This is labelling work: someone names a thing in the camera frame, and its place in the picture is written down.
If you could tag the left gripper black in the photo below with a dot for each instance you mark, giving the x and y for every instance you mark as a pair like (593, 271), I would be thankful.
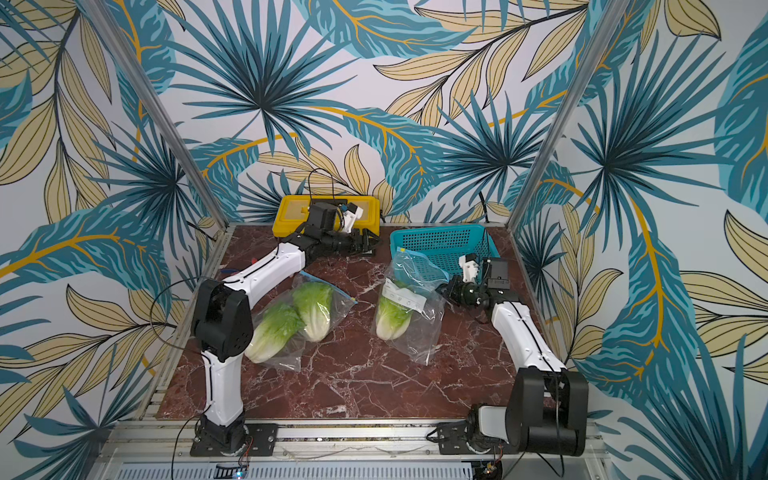
(359, 248)

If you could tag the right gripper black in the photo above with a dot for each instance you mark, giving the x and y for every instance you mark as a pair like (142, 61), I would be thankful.
(455, 290)

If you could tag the chinese cabbage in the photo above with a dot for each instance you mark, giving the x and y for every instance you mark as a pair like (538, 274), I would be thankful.
(394, 311)
(279, 323)
(313, 302)

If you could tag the clear zipper bag blue seal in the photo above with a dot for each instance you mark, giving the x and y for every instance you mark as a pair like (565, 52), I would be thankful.
(290, 357)

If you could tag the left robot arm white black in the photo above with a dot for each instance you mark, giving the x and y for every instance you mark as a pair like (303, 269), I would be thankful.
(222, 321)

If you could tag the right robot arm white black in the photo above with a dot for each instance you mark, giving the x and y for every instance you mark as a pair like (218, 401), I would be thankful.
(547, 409)

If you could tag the yellow black toolbox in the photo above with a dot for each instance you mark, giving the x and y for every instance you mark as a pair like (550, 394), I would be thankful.
(294, 210)

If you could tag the teal plastic basket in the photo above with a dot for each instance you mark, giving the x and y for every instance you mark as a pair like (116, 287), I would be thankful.
(436, 250)

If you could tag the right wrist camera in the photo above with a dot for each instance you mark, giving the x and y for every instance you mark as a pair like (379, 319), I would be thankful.
(488, 272)

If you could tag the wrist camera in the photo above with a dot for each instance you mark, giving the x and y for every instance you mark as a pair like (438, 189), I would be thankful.
(325, 218)
(488, 272)

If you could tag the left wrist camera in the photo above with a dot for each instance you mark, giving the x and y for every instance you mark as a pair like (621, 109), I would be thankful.
(325, 218)

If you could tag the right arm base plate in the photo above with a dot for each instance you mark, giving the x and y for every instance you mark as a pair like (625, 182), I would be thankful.
(461, 438)

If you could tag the right aluminium frame post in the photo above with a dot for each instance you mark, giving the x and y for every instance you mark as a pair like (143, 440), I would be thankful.
(593, 52)

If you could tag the aluminium frame post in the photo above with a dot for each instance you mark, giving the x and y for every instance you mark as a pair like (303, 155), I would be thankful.
(593, 52)
(108, 29)

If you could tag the left aluminium frame post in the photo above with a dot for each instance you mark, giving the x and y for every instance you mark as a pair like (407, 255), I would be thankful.
(108, 29)

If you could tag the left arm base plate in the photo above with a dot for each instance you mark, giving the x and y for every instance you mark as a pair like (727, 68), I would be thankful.
(240, 439)

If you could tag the front aluminium rail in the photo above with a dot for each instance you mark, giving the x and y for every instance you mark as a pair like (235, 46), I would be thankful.
(332, 449)

